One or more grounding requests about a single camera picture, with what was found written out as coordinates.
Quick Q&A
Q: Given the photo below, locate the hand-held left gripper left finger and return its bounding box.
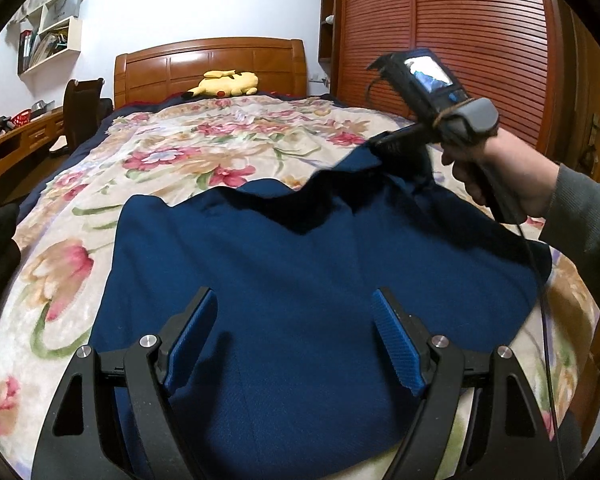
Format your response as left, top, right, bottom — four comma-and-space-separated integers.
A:
30, 286, 218, 480

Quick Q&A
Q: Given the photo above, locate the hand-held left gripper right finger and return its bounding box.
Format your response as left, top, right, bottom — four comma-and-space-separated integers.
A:
371, 287, 556, 480

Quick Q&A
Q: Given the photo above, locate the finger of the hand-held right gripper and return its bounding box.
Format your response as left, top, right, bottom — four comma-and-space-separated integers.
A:
367, 127, 433, 162

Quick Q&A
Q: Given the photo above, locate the navy blue suit jacket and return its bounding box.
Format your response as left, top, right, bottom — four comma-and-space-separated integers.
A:
91, 147, 553, 480

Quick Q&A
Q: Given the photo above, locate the person's right forearm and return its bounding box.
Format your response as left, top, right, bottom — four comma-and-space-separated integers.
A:
537, 162, 600, 323

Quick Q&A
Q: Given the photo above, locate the person's right hand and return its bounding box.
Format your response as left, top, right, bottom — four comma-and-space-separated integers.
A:
440, 127, 563, 218

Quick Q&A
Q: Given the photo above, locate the wooden louvered wardrobe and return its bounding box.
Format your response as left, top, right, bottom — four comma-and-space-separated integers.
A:
317, 0, 600, 183

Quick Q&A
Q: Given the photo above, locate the yellow plush toy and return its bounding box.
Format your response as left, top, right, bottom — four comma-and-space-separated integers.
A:
187, 69, 260, 100

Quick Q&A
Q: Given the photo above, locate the floral blanket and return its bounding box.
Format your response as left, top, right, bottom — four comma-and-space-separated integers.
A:
0, 95, 600, 480

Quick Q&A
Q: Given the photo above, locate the dark brown chair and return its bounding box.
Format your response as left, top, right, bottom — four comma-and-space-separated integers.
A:
47, 77, 115, 156

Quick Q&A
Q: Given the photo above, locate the wooden bed headboard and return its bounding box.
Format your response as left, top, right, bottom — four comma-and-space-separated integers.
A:
114, 37, 308, 110

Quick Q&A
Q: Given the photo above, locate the wooden desk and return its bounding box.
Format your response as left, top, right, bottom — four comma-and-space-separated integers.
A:
0, 107, 67, 193

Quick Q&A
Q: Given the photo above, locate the black cable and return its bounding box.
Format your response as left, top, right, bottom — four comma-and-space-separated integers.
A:
497, 207, 567, 480

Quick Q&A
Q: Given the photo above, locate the metal door handle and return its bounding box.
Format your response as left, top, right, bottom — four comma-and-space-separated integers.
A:
587, 112, 600, 162

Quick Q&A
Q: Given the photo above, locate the white wall shelf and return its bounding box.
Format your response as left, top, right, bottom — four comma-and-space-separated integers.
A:
17, 0, 91, 77

